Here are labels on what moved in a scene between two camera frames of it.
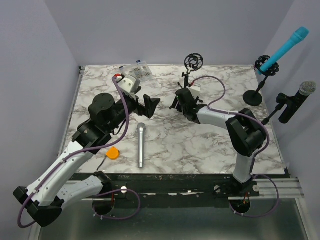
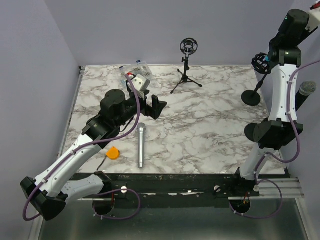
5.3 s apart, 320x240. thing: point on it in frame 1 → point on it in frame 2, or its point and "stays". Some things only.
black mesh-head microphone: (306, 88) stays
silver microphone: (141, 127) stays
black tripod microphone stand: (193, 62) → (188, 46)
